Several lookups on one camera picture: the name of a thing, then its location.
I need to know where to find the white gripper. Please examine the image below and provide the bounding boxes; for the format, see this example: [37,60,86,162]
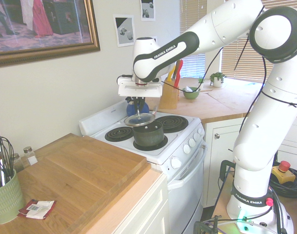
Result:
[117,81,163,109]

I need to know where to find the glass pot lid steel rim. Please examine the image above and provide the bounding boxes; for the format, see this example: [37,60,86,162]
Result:
[123,107,156,128]

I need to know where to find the dark grey metal pot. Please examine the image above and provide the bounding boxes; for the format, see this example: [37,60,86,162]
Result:
[132,106,164,147]

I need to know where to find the leafy plant in white pot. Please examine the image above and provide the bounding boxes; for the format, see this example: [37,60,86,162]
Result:
[209,71,227,88]

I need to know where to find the blue kettle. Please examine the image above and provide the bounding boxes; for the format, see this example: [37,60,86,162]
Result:
[126,100,149,118]

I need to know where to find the wooden knife block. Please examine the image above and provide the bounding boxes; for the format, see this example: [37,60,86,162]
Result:
[158,77,181,110]

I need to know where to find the green ceramic bowl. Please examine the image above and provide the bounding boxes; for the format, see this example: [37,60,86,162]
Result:
[182,87,202,100]

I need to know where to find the grey printed paper sheet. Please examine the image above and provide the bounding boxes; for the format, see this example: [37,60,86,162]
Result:
[112,14,135,48]
[139,0,156,22]

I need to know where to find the large wooden cutting board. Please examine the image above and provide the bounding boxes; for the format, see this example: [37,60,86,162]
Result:
[17,133,148,234]

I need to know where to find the white electric stove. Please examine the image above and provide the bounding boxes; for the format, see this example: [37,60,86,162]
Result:
[78,99,209,234]

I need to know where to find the wooden window blind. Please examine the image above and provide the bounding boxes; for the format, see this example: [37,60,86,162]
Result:
[179,0,208,79]
[221,0,297,85]

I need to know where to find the white cabinet under wooden counter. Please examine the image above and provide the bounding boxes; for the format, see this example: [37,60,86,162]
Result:
[85,168,170,234]

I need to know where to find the white cabinet with round knob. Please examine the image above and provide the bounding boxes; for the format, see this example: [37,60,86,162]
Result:
[202,116,297,208]

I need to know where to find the glass shaker metal cap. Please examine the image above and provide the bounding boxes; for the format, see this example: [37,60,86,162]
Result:
[12,153,25,173]
[22,146,38,167]

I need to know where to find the gold framed painting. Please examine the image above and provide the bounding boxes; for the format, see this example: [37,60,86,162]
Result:
[0,0,101,69]

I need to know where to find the red food packet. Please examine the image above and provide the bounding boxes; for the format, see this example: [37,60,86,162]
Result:
[18,199,57,220]

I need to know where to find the black metal clamp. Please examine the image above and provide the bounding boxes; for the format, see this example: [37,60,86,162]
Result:
[193,215,223,234]

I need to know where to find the white labelled packet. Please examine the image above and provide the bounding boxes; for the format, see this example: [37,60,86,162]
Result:
[25,200,56,219]

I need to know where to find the yellow emergency stop button box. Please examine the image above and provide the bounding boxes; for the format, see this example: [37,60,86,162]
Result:
[271,160,296,185]

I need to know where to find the green ribbed utensil holder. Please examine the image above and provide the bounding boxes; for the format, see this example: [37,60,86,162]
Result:
[0,168,26,225]

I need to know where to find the yellow handled knife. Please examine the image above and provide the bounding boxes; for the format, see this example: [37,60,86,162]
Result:
[167,63,176,82]

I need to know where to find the red handled knife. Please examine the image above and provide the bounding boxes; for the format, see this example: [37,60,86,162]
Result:
[173,59,184,88]

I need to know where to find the black wire whisk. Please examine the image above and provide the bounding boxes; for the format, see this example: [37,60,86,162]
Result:
[0,136,16,180]

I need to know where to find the coiled thick black cables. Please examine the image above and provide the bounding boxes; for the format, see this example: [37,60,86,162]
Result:
[269,168,297,198]

